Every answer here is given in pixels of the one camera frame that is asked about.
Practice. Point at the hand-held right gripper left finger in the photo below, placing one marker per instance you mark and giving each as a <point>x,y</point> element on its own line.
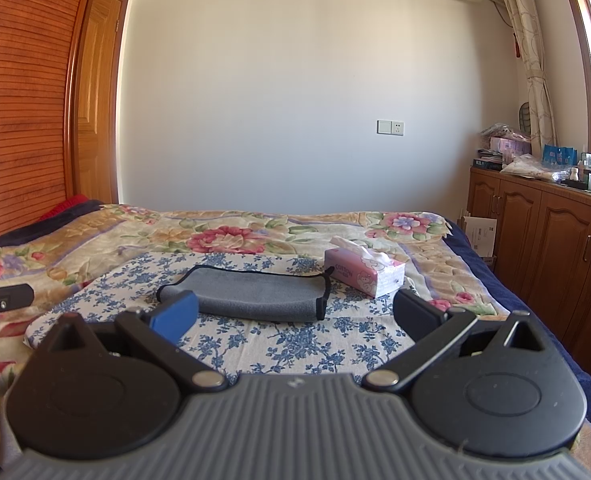
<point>175,317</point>

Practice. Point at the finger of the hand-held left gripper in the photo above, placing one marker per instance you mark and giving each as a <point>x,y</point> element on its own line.
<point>5,296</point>

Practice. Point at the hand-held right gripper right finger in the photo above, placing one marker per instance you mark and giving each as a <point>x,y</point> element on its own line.
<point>415,317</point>

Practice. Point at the purple and grey towel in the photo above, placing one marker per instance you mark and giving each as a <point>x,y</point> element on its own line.
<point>255,295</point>

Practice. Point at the pink tissue box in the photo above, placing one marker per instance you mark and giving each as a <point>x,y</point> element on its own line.
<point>365,270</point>

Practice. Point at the floral quilt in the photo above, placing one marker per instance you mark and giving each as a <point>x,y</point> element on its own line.
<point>125,237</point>

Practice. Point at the white paper envelope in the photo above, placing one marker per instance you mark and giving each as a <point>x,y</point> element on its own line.
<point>481,237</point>

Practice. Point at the red cloth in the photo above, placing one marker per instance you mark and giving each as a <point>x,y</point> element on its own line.
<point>65,207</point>

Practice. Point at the blue floral white cloth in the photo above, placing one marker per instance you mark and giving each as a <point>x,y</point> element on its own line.
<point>285,342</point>

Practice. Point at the wooden cabinet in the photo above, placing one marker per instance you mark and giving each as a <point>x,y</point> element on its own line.
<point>550,240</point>

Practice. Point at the stack of dark books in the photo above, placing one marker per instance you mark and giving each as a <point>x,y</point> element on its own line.
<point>488,161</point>

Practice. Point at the clear plastic bag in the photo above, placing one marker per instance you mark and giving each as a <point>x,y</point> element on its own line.
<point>535,167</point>

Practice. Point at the pink storage box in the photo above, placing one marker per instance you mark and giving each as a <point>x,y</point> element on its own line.
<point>510,146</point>

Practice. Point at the wooden room door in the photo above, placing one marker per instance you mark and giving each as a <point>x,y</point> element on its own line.
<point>100,100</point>

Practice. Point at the blue carton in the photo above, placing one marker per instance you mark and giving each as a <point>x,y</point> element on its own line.
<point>560,155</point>

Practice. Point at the woven hand fan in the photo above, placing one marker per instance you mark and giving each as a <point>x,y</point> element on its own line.
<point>524,119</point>

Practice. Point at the patterned beige curtain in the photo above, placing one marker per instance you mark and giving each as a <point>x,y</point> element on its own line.
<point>533,60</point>

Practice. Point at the red tassel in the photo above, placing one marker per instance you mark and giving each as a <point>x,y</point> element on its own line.
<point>515,46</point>

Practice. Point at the white wall socket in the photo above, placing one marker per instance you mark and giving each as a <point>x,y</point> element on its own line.
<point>390,127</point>

